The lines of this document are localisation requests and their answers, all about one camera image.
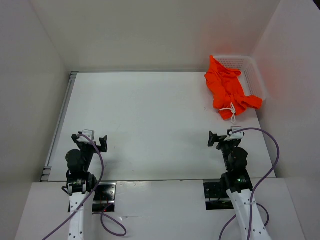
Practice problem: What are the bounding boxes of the orange shorts with white drawstring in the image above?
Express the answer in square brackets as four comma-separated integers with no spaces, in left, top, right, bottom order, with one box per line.
[204,55,263,124]

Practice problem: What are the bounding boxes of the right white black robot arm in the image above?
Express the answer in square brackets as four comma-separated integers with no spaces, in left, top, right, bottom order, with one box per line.
[208,129,271,240]

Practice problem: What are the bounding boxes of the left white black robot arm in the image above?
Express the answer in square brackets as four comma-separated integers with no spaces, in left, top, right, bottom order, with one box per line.
[65,129,108,240]

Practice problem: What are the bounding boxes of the white perforated plastic basket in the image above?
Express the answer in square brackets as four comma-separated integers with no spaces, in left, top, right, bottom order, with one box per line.
[214,55,266,101]

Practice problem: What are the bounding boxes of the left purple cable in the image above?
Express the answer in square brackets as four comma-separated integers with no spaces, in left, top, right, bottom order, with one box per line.
[42,134,127,240]

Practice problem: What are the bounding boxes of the purple cable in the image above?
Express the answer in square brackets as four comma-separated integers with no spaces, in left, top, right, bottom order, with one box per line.
[219,127,281,240]
[42,134,127,240]

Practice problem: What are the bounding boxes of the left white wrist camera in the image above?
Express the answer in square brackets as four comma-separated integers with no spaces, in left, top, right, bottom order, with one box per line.
[77,129,95,143]

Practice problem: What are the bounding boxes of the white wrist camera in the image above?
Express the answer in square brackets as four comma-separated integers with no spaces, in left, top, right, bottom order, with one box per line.
[77,129,95,143]
[224,126,245,142]

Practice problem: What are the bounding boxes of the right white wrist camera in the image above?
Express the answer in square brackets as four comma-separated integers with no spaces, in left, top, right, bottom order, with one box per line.
[224,126,245,142]

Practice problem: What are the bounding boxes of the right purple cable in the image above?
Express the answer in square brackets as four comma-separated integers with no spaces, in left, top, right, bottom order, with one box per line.
[219,127,281,240]

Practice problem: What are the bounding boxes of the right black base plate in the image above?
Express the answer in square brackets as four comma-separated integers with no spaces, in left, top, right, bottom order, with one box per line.
[203,181,234,211]

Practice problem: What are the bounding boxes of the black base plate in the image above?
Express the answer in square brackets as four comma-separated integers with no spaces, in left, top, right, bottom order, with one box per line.
[92,182,117,213]
[203,181,234,211]

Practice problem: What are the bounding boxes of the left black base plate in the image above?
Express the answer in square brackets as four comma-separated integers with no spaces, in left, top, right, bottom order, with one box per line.
[92,182,117,213]

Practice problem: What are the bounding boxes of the aluminium table edge rail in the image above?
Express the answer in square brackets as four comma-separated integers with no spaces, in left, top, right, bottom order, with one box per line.
[40,71,78,182]

